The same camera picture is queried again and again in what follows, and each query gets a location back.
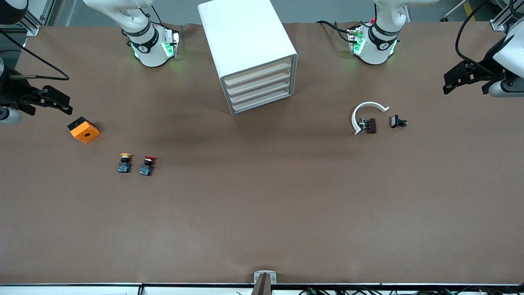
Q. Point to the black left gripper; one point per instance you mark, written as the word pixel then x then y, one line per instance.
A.
pixel 488 71

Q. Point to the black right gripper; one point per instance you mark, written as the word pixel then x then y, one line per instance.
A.
pixel 11 91

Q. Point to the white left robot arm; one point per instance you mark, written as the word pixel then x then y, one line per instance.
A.
pixel 378 45

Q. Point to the yellow push button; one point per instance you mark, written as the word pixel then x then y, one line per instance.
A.
pixel 124 167

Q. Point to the red push button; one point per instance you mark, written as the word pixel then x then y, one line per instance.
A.
pixel 145 170

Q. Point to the orange cube with hole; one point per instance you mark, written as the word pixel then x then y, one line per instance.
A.
pixel 80 135

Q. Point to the small black clip part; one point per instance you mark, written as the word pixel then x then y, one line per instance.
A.
pixel 395 121

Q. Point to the brown terminal block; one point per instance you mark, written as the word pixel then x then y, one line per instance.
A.
pixel 371 125

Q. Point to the brown table cover sheet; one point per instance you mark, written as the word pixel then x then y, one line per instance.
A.
pixel 262 205

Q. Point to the brown upright bar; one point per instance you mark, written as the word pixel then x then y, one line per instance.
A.
pixel 262 287

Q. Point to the aluminium frame profile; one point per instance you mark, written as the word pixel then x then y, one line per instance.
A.
pixel 497 25
pixel 32 26

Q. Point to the grey metal bracket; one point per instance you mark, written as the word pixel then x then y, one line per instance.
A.
pixel 256 274

